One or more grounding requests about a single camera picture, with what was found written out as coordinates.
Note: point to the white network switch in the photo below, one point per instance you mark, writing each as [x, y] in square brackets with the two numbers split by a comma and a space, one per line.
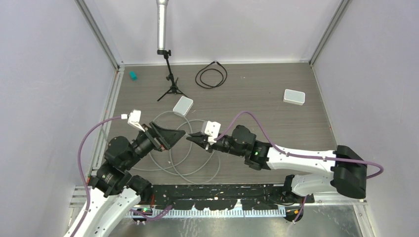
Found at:
[183, 106]
[294, 97]

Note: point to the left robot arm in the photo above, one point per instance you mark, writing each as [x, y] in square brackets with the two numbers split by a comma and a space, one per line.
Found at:
[112, 192]

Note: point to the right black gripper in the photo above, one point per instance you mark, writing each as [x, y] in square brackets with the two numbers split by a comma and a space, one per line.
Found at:
[200, 139]

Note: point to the black tripod stand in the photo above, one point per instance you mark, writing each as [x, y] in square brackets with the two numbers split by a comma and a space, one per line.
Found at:
[173, 88]

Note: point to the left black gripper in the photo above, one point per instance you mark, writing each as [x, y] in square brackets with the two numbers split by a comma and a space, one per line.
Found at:
[161, 136]

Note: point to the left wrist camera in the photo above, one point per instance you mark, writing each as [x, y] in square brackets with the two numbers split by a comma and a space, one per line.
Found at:
[134, 120]

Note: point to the white slotted cable duct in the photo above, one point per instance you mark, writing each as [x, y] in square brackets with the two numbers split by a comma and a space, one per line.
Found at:
[277, 211]

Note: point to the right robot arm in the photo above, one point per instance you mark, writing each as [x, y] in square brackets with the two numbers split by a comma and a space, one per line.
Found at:
[341, 170]

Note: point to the teal small block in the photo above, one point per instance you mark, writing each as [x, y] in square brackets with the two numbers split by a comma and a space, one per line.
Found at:
[133, 75]

